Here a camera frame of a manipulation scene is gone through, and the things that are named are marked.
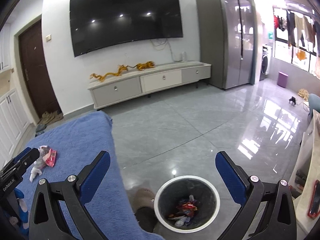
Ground white rimmed trash bin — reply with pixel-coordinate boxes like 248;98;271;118
154;176;220;234

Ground black wall television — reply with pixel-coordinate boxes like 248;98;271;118
69;0;183;56

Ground doormat with shoes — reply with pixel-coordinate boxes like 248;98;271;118
35;111;63;133

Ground wall light switch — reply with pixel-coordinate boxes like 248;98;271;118
46;35;52;42

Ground golden dragon ornament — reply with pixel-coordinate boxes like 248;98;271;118
89;61;155;82

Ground white wall cupboards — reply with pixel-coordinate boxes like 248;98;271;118
1;24;30;167

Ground white tissue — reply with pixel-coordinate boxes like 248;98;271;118
29;159;46;183

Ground small black toy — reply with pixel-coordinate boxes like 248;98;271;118
289;96;297;106

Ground white grey TV cabinet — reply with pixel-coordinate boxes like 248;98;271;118
88;61;211;109

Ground pink red snack wrapper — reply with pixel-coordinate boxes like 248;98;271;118
43;148;57;167

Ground grey refrigerator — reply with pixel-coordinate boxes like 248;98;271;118
196;0;254;90

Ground hanging clothes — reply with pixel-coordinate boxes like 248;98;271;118
273;8;319;72

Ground red snack bag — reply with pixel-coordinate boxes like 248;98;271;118
176;202;197;217

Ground blue gloved left hand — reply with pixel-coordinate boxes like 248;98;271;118
5;189;29;238

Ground white washing machine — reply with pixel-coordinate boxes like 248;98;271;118
260;45;272;81

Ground beige slipper foot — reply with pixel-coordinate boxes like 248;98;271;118
133;188;156;211

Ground purple stool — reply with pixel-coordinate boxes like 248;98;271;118
277;72;289;88

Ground white side table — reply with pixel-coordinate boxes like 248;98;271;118
289;110;319;239

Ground dark brown door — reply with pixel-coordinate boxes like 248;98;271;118
18;20;61;118

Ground blue bed blanket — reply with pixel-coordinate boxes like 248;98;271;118
13;110;166;240

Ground red phone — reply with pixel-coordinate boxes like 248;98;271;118
308;180;320;219

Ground silver wrapper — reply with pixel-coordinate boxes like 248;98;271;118
38;145;51;161

